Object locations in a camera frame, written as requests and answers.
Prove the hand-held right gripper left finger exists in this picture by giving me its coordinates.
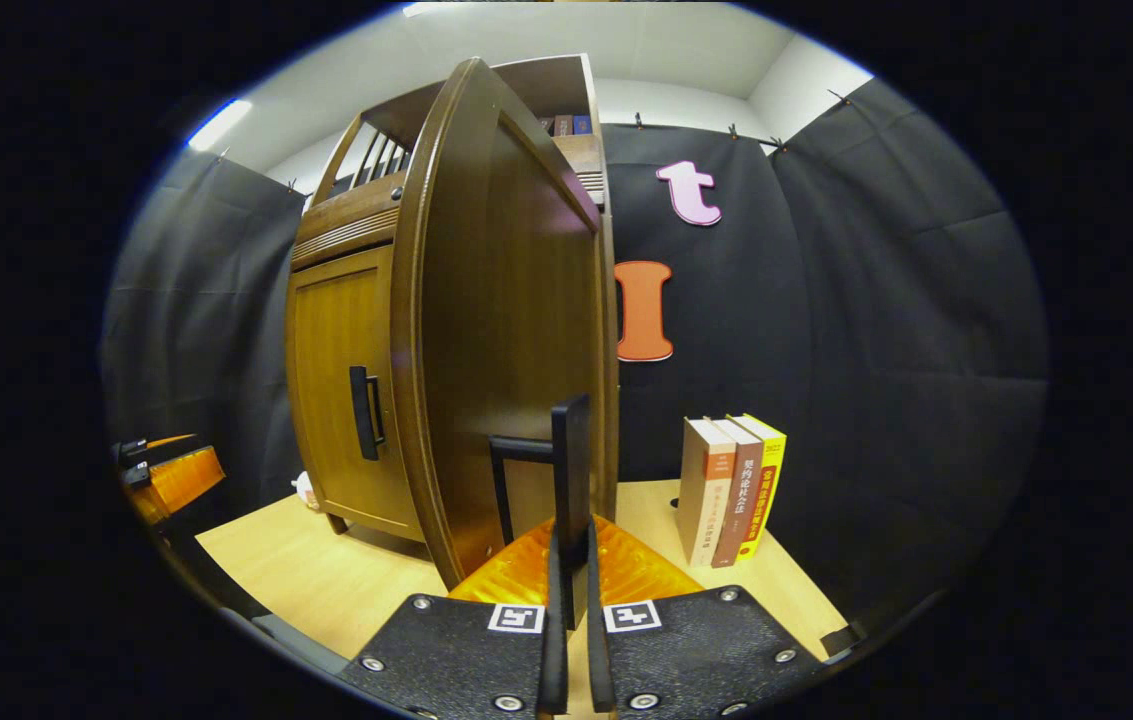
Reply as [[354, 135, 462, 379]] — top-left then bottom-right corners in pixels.
[[341, 515, 568, 717]]

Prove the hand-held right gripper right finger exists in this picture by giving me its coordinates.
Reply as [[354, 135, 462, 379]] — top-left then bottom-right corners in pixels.
[[581, 515, 823, 717]]

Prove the wooden shoe cabinet door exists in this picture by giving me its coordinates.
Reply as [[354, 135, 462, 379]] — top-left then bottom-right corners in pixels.
[[389, 57, 619, 591], [286, 243, 427, 543]]

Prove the wooden double-door shoe cabinet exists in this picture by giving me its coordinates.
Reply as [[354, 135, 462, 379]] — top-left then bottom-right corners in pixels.
[[284, 52, 622, 591]]

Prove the tall brown book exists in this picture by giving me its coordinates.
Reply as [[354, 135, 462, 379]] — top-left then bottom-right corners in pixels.
[[711, 417, 765, 569]]

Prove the tall beige book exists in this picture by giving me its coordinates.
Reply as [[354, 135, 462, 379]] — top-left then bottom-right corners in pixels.
[[676, 417, 737, 568]]

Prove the ceiling light panel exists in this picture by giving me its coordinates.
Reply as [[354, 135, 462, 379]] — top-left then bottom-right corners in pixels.
[[401, 0, 487, 19], [188, 98, 254, 153]]

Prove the black backdrop cloth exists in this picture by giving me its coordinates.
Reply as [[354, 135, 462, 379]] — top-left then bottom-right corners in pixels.
[[101, 78, 1049, 641]]

